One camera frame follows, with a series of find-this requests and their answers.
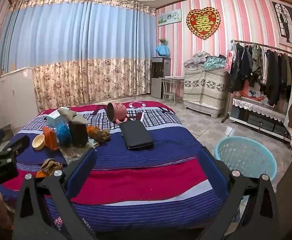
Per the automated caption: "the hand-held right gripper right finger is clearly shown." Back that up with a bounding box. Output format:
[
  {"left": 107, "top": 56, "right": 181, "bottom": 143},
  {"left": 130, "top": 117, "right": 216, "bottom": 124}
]
[{"left": 198, "top": 146, "right": 281, "bottom": 240}]

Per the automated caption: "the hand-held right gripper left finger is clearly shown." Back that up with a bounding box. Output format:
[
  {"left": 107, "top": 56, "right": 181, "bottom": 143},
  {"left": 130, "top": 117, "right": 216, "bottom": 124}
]
[{"left": 12, "top": 148, "right": 100, "bottom": 240}]

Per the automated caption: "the light blue plastic basket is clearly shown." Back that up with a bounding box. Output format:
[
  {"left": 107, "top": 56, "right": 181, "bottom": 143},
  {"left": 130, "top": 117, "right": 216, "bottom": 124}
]
[{"left": 215, "top": 136, "right": 277, "bottom": 193}]

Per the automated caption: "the orange plastic container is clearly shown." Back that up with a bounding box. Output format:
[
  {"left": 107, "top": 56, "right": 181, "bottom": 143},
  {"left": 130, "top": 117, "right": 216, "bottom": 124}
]
[{"left": 42, "top": 126, "right": 60, "bottom": 151}]

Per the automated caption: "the beige cloth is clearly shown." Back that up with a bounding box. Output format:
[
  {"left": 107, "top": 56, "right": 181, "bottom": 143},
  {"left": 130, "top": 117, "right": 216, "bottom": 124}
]
[{"left": 57, "top": 107, "right": 91, "bottom": 125}]

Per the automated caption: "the crumpled brown paper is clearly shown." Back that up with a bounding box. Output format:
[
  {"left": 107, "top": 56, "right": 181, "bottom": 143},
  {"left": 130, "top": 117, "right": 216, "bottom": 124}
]
[
  {"left": 96, "top": 129, "right": 111, "bottom": 143},
  {"left": 36, "top": 158, "right": 64, "bottom": 178}
]

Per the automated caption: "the black box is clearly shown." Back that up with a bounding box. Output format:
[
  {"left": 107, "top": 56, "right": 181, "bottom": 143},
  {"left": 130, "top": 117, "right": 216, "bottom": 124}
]
[{"left": 69, "top": 121, "right": 89, "bottom": 147}]

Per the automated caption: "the orange wrapper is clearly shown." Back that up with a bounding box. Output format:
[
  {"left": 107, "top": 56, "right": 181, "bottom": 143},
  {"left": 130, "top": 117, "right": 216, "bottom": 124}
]
[{"left": 86, "top": 126, "right": 100, "bottom": 139}]

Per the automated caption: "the blue plastic bag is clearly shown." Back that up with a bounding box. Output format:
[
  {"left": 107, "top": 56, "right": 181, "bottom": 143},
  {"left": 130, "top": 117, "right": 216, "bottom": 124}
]
[{"left": 55, "top": 121, "right": 72, "bottom": 147}]

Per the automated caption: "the yellow bowl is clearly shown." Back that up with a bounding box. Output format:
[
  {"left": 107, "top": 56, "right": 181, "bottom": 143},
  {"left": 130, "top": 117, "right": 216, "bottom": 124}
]
[{"left": 32, "top": 134, "right": 46, "bottom": 151}]

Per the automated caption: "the white cabinet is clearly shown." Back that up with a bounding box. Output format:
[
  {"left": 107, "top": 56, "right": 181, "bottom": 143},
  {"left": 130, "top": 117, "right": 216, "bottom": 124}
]
[{"left": 0, "top": 67, "right": 39, "bottom": 130}]

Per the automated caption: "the teal tissue box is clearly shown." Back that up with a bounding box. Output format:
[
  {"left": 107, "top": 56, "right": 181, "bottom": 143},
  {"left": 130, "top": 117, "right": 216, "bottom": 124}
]
[{"left": 46, "top": 107, "right": 67, "bottom": 125}]

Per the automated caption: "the black case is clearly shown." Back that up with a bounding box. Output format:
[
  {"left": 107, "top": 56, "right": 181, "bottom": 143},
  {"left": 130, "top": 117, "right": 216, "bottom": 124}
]
[{"left": 120, "top": 121, "right": 154, "bottom": 150}]

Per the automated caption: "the pink mug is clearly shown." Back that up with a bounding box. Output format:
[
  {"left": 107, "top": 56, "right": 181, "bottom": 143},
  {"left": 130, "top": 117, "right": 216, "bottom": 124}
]
[{"left": 106, "top": 102, "right": 129, "bottom": 124}]

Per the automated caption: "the low tv stand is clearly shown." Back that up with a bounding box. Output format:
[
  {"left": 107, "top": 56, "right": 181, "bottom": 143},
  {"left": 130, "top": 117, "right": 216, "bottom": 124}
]
[{"left": 229, "top": 96, "right": 292, "bottom": 140}]

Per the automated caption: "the white lace cloth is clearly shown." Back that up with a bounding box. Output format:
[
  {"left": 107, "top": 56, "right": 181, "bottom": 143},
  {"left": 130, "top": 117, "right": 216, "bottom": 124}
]
[{"left": 232, "top": 97, "right": 290, "bottom": 123}]

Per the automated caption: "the patterned cloth covered cabinet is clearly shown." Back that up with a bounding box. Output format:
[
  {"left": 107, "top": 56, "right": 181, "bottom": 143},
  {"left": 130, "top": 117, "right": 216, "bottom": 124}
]
[{"left": 183, "top": 62, "right": 227, "bottom": 118}]

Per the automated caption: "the small table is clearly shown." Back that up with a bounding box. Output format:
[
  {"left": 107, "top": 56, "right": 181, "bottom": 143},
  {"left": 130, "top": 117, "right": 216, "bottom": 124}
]
[{"left": 158, "top": 76, "right": 185, "bottom": 103}]

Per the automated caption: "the grey water dispenser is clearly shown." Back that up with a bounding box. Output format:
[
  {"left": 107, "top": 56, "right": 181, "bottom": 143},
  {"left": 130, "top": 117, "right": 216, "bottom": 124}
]
[{"left": 151, "top": 57, "right": 171, "bottom": 99}]

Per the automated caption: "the teal clothes pile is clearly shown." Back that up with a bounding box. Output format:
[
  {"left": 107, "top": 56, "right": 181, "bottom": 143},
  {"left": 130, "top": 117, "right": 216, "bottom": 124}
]
[{"left": 203, "top": 55, "right": 227, "bottom": 70}]

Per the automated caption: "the grey clothes pile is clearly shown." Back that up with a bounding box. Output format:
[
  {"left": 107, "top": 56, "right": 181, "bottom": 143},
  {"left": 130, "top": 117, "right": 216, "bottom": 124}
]
[{"left": 185, "top": 51, "right": 211, "bottom": 67}]

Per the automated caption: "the pink hanging bag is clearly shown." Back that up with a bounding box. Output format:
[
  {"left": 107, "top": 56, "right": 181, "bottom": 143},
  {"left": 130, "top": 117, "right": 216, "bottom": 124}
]
[{"left": 224, "top": 44, "right": 236, "bottom": 73}]

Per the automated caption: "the row of hanging clothes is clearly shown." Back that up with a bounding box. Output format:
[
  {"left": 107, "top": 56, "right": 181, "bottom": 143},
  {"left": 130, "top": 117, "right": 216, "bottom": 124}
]
[{"left": 227, "top": 42, "right": 292, "bottom": 107}]

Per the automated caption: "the blue floral curtain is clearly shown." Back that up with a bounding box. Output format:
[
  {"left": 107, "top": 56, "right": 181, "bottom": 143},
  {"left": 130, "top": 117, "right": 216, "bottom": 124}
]
[{"left": 0, "top": 0, "right": 159, "bottom": 110}]

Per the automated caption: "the blue covered water bottle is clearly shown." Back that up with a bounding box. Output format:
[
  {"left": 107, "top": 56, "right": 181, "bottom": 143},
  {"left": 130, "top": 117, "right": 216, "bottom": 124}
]
[{"left": 155, "top": 44, "right": 171, "bottom": 58}]

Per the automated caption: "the metal clothes rack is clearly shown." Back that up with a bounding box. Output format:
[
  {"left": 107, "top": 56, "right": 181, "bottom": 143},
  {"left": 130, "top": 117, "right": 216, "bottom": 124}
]
[{"left": 222, "top": 39, "right": 292, "bottom": 123}]

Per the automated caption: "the red heart wall decoration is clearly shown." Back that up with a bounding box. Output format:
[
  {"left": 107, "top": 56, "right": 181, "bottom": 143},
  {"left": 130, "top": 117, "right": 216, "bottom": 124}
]
[{"left": 186, "top": 7, "right": 221, "bottom": 40}]

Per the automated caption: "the framed wall picture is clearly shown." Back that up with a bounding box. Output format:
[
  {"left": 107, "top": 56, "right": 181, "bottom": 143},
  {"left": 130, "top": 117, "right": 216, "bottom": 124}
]
[{"left": 158, "top": 9, "right": 182, "bottom": 27}]

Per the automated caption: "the silhouette wall poster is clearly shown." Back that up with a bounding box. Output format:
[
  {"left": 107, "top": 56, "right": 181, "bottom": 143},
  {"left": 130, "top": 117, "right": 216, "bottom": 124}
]
[{"left": 272, "top": 1, "right": 292, "bottom": 45}]

